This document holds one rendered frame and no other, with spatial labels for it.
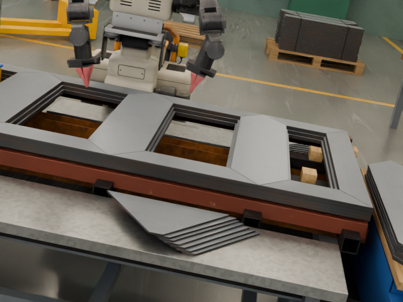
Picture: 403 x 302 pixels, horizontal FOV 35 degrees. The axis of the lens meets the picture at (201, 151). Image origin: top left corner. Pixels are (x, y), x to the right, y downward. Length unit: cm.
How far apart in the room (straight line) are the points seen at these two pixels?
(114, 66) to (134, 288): 99
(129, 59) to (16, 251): 101
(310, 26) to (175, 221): 663
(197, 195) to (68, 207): 38
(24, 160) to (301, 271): 88
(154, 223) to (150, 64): 135
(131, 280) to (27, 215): 124
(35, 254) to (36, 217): 130
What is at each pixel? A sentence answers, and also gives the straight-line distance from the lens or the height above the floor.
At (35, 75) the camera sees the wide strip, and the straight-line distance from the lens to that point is 260.
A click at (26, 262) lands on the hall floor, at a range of 296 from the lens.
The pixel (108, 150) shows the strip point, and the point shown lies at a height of 86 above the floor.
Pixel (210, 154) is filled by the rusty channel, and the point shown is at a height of 72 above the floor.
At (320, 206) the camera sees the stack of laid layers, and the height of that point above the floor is 83.
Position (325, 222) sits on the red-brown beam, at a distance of 190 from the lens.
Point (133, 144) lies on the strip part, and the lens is 198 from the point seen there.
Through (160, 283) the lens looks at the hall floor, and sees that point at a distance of 291.
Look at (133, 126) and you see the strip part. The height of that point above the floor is 86.
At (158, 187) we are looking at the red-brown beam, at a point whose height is 79.
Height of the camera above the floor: 155
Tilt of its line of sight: 20 degrees down
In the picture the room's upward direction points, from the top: 10 degrees clockwise
